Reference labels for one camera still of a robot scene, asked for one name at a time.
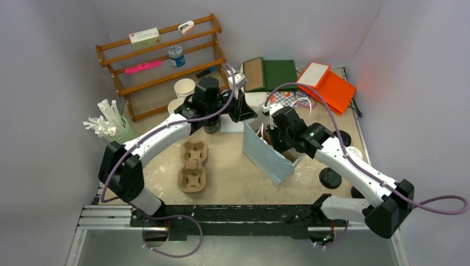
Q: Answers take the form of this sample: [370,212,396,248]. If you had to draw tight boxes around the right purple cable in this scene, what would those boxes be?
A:
[264,82,469,216]

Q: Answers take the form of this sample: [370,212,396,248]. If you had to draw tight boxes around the white green box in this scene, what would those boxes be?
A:
[129,28,161,50]

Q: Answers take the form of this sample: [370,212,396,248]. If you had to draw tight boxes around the white cup lid stack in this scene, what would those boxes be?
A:
[346,146,364,161]

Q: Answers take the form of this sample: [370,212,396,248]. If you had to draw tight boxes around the back left paper cup stack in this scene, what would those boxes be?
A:
[173,78,196,99]

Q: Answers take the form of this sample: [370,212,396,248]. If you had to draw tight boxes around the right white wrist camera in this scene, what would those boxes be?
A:
[261,104,283,128]

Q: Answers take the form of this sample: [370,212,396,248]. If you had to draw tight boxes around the green straw holder cup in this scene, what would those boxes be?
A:
[104,116,139,144]

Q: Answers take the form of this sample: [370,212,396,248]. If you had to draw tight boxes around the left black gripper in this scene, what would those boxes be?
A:
[206,88,257,123]

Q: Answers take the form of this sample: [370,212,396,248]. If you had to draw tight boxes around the blue white jar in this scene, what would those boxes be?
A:
[168,45,185,67]

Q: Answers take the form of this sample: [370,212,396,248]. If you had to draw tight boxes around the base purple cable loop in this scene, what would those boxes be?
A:
[141,216,203,259]

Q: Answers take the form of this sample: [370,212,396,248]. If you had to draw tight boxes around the black cup lid stack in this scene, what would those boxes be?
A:
[334,130,352,147]

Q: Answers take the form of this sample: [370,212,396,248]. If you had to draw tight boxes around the black coffee cup lid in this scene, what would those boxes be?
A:
[319,167,343,189]

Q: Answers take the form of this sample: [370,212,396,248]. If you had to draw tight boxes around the black blue marker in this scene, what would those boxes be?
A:
[196,66,217,79]

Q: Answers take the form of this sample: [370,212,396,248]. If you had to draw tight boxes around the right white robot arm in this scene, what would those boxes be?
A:
[268,104,415,239]

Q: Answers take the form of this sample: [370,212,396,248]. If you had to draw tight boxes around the orange paper bag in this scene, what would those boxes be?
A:
[297,62,356,115]

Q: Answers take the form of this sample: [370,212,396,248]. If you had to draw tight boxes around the green paper bag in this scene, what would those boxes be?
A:
[242,58,298,93]

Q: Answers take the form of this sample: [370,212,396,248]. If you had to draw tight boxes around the white pink clip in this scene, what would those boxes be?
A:
[178,21,195,35]

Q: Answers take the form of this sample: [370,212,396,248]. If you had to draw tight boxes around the brown pulp cup carrier stack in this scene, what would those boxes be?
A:
[177,140,208,194]

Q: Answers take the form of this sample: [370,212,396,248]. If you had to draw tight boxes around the pink highlighter marker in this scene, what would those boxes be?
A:
[125,60,162,75]

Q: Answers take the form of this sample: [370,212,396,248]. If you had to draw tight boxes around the wooden shelf rack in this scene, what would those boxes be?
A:
[95,13,228,122]

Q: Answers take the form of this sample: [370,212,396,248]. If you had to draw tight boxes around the white wrapped straws bundle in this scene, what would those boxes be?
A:
[83,99,125,138]

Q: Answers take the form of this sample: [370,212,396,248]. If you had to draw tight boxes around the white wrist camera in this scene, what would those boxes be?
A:
[261,104,283,128]
[228,73,248,90]

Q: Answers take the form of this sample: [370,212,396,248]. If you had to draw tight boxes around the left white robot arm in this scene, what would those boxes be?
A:
[98,73,257,227]

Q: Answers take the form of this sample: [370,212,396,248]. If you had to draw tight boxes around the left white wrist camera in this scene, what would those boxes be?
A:
[228,73,248,90]

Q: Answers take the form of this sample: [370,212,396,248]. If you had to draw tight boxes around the light blue paper bag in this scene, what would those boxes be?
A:
[242,104,304,185]

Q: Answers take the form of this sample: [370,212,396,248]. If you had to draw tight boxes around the black paper coffee cup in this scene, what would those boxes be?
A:
[203,116,220,134]

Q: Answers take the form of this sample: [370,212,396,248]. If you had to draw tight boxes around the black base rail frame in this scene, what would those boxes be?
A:
[130,202,345,241]

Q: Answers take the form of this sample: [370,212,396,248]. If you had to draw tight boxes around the checkered patterned paper bag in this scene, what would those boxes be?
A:
[269,91,317,108]

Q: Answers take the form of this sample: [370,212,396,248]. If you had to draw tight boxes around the cream kraft paper bag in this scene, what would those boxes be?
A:
[239,58,267,107]

